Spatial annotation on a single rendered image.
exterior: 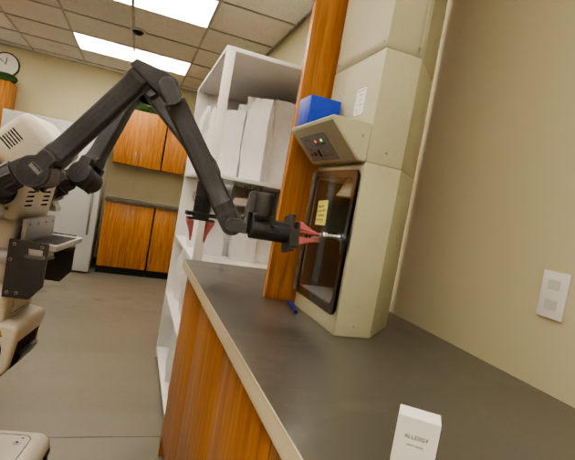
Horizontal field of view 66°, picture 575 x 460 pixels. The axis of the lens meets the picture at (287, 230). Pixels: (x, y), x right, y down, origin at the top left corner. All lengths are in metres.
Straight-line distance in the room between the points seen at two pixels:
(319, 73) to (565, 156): 0.78
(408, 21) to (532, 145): 0.47
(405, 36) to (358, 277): 0.65
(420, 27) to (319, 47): 0.39
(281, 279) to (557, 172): 0.87
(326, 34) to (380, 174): 0.60
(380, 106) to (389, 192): 0.23
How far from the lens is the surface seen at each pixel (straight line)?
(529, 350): 1.31
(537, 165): 1.36
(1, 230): 1.46
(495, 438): 0.88
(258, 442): 0.91
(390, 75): 1.25
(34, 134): 1.41
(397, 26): 1.30
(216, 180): 1.17
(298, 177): 1.51
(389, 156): 1.23
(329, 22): 1.64
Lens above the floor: 1.26
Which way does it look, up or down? 3 degrees down
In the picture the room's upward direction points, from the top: 10 degrees clockwise
